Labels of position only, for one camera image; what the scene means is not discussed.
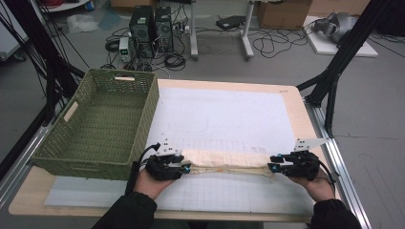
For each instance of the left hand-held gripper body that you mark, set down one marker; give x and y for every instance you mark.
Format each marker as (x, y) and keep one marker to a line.
(162, 168)

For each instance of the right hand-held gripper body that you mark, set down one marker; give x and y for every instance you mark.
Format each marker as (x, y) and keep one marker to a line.
(302, 167)

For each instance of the cream printed cloth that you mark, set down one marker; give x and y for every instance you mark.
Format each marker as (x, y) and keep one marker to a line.
(226, 159)

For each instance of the green woven basket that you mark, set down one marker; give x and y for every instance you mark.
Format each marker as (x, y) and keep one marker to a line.
(95, 120)

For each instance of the person's left hand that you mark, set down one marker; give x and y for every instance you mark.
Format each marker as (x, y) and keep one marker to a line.
(153, 187)

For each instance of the person's right hand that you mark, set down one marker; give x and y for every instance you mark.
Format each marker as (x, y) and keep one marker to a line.
(318, 189)

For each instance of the white grid mat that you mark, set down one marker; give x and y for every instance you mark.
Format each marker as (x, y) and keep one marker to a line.
(223, 120)

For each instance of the white foam board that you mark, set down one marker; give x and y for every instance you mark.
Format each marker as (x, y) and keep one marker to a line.
(324, 47)

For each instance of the grey power supply box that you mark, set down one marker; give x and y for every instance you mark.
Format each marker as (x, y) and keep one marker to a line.
(124, 49)

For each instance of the thick white desk leg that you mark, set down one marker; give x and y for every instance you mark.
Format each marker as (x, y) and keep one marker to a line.
(246, 35)

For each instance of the thin white desk leg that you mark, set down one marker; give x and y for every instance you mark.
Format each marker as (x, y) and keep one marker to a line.
(193, 31)

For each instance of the white power strip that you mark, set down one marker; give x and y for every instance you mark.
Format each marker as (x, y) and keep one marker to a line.
(181, 28)

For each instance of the narrow black computer tower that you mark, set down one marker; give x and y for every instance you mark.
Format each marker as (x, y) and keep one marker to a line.
(164, 28)

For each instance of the wide black computer tower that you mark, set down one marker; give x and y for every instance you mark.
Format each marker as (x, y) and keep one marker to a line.
(141, 31)

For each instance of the open cardboard box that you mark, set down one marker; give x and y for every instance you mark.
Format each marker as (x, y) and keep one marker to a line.
(283, 16)

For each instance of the black flat device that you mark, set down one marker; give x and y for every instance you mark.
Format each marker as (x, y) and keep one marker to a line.
(230, 22)

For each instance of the grey helmet-shaped device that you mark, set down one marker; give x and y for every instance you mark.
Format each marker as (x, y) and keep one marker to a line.
(340, 24)

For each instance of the teal floor sheet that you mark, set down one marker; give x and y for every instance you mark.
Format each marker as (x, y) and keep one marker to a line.
(110, 19)

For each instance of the flat cardboard box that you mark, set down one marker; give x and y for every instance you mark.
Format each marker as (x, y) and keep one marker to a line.
(130, 3)

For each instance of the large cardboard box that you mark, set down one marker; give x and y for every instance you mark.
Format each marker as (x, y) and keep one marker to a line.
(337, 6)

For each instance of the clear plastic bag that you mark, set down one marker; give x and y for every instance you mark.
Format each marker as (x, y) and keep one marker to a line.
(82, 23)

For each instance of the white round table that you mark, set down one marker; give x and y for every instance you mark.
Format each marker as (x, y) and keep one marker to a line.
(63, 7)

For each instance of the white cabinet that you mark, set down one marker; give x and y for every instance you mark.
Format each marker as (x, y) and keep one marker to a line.
(9, 38)

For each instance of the long aluminium rail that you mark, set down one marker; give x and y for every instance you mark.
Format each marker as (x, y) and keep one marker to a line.
(347, 178)

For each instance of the short aluminium rail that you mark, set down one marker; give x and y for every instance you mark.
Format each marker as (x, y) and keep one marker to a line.
(22, 165)

